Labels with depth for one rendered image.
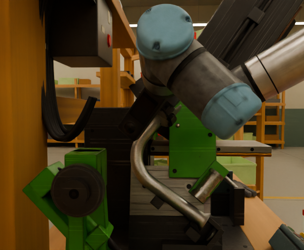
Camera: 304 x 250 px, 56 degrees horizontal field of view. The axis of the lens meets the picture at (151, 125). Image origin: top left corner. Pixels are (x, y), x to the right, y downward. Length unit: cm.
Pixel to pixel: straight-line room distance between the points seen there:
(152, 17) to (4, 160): 34
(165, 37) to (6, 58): 28
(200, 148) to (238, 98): 36
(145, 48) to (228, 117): 14
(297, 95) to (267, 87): 1009
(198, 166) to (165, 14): 42
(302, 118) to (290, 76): 1015
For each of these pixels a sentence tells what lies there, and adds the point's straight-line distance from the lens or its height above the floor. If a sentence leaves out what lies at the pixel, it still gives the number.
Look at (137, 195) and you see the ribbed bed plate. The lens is 72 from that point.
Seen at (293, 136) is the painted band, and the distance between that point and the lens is 1056.
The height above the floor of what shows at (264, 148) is 112.
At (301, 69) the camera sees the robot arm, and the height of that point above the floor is 130.
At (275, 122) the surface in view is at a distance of 968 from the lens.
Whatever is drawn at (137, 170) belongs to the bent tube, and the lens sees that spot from 67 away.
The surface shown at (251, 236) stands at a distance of 85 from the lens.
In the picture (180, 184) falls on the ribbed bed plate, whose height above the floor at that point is 105.
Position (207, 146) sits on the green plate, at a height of 114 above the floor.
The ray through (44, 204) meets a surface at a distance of 48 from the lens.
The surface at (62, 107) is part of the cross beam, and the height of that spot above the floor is 124.
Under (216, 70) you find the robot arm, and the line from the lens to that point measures 38.
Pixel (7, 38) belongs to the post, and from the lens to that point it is 55.
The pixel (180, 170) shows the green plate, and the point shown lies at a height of 109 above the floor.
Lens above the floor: 123
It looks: 3 degrees down
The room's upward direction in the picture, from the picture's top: straight up
